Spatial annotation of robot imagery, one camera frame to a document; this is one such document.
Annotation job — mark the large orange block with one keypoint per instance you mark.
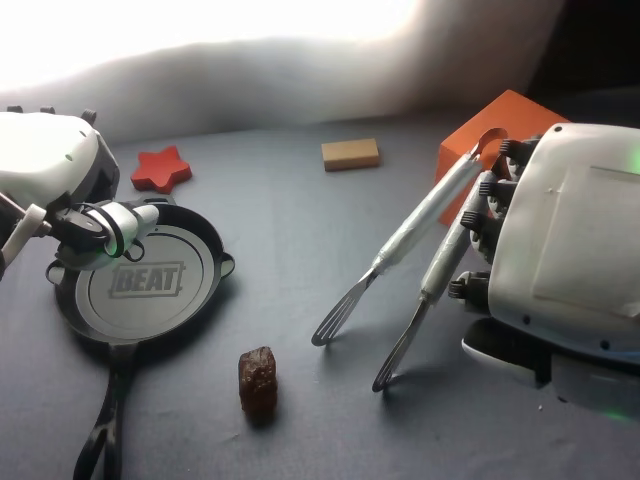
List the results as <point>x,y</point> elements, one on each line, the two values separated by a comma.
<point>520,112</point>

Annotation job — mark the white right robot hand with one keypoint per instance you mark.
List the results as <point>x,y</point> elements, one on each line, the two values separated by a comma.
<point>565,240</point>

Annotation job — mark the white backdrop sheet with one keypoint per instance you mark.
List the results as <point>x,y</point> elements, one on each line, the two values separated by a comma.
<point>250,75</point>

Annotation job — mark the brown toy meat chunk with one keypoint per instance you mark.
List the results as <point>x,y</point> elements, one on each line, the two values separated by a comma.
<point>257,377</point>

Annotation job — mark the red star block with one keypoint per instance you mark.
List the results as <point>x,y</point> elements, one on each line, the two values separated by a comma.
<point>160,167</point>

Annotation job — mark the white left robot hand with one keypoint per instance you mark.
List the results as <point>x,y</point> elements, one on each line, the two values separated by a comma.
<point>45,150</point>

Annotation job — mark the grey table cloth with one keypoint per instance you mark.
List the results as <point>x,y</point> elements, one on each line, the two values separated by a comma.
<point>300,225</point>

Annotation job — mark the tan wooden rectangular block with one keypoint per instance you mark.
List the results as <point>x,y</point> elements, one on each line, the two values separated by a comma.
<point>350,152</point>

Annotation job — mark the black frying pan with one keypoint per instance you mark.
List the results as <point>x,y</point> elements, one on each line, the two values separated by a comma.
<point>150,285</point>

